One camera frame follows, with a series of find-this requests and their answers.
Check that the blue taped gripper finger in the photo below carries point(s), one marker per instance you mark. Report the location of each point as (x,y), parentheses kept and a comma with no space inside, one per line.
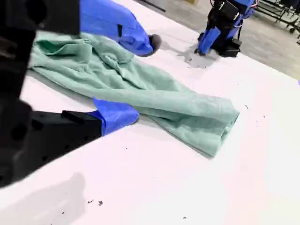
(117,116)
(209,39)
(110,20)

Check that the pale green T-shirt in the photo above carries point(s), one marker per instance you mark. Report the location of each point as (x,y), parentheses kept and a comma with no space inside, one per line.
(131,93)

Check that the cardboard box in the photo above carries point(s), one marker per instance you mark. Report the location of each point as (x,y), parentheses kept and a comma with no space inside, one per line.
(192,2)

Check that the black metal rack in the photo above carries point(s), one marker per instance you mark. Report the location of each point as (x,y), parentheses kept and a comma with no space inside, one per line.
(281,14)

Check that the black camera box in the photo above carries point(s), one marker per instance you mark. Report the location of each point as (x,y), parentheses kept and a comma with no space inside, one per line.
(228,9)

